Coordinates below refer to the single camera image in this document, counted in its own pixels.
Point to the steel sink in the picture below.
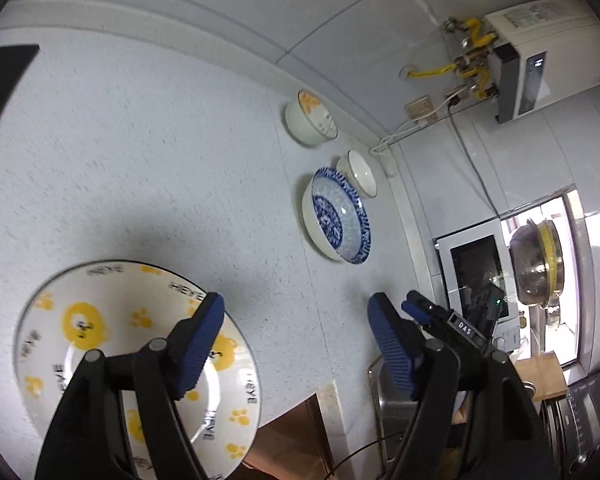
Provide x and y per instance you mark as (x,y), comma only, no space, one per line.
(387,425)

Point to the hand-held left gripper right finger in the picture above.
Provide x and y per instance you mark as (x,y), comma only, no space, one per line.
(392,345)

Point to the white bowl blue rim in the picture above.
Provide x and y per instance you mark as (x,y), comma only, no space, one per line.
(360,175)

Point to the white microwave oven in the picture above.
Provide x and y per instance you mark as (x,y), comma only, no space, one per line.
(460,260)

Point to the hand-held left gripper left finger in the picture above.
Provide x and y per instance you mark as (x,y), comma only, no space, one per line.
(200,345)

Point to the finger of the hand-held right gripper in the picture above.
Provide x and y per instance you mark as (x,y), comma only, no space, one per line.
(430,306)
(415,312)

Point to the light wooden cutting board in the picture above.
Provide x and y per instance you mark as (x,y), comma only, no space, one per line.
(542,375)

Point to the orange flower bowl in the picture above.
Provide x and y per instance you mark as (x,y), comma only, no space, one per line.
(310,117)

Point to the black glass gas stove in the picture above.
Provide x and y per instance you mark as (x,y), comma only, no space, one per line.
(0,70)

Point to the white wall outlet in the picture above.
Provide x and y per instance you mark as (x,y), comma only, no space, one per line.
(455,96)

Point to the beige wall outlet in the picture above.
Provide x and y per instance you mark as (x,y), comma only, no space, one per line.
(420,109)

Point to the blue patterned bowl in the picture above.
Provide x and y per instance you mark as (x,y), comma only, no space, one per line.
(332,215)

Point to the large yellow bear plate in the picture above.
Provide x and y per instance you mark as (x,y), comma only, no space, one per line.
(95,300)

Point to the metal pipe valve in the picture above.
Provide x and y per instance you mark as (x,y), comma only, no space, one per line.
(450,25)
(469,66)

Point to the black countertop oven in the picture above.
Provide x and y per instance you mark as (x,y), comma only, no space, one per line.
(585,425)

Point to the short yellow pipe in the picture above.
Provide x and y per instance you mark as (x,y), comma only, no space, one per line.
(476,30)

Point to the white water heater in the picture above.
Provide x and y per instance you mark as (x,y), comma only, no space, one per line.
(545,45)

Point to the steel pot yellow rim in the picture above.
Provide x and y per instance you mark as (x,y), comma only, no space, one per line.
(535,265)

